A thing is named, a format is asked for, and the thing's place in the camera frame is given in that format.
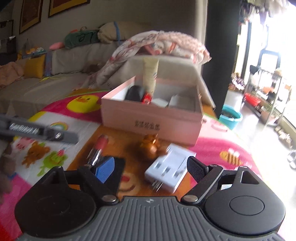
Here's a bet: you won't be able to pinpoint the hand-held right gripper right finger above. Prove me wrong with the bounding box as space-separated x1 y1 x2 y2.
181 156 262 205

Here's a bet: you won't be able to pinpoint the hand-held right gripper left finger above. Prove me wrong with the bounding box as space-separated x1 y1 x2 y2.
50 156 126 205

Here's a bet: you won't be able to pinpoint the red lipstick silver case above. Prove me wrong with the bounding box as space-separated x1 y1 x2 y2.
86 135 110 166

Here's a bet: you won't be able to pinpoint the white socket adapter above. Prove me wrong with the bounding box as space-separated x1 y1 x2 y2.
144 143 197 193

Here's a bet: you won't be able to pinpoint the pink cardboard box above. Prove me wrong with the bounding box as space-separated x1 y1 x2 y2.
101 76 204 146

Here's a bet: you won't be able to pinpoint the black plastic cup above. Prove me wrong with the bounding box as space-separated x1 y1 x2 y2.
125 85 147 102

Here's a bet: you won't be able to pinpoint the small red object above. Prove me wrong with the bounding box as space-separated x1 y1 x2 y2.
141 92 153 105

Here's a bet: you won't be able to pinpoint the cream lotion tube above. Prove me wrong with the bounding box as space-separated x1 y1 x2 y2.
143 57 159 96

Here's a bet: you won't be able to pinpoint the person's left hand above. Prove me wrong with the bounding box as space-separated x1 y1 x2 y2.
0 145 16 202

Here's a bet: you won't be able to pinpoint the colourful cartoon play mat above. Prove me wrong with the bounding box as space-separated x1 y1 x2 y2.
0 89 262 232

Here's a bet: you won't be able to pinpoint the golden bear figurine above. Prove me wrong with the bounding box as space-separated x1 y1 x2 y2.
140 134 168 161

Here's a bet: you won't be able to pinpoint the orange blanket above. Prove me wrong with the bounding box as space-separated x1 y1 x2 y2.
0 62 25 87

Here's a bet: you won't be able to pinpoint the teal plastic basin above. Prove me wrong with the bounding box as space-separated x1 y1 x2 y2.
218 104 243 130

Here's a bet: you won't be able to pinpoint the yellow cushion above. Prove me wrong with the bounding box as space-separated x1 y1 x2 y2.
24 54 45 78

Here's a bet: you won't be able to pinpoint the beige sofa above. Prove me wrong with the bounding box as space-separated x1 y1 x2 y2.
0 30 215 114

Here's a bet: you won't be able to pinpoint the colourful toys pile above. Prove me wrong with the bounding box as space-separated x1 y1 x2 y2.
18 39 47 58

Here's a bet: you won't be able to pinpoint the pink plush toy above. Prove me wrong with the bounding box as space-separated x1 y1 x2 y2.
48 42 64 51

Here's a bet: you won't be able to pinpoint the red plastic basin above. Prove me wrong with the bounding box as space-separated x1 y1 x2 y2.
245 93 262 107

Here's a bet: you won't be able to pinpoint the pair of slippers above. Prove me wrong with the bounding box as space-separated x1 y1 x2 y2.
287 149 296 168

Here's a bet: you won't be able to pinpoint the green plush toy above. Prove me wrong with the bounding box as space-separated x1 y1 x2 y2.
63 29 100 49

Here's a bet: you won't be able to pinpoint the metal storage rack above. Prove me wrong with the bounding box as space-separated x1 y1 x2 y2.
243 68 292 127

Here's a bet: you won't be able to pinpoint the pink floral blanket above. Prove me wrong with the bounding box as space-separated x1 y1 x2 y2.
74 30 212 91

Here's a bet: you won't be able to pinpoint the beige pillow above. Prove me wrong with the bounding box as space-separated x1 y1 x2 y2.
97 21 148 44

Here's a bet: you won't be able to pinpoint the hanging clothes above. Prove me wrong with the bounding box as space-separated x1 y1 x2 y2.
238 0 296 24

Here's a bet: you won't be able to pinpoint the blue strap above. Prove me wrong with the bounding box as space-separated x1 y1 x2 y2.
45 52 53 77

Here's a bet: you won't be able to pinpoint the framed wall picture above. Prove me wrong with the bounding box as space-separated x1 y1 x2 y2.
19 0 43 35
48 0 90 18

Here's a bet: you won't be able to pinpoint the blue cord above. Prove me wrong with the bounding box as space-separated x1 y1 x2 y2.
113 21 123 47

